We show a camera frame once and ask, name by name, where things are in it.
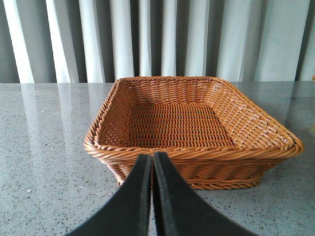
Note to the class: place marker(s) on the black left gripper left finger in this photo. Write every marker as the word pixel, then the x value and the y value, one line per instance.
pixel 127 212

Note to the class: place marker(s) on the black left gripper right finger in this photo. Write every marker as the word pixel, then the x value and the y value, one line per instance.
pixel 179 211

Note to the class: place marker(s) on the brown wicker basket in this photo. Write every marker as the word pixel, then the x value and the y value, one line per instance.
pixel 215 136

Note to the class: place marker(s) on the grey pleated curtain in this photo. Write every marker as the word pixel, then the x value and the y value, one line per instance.
pixel 96 41

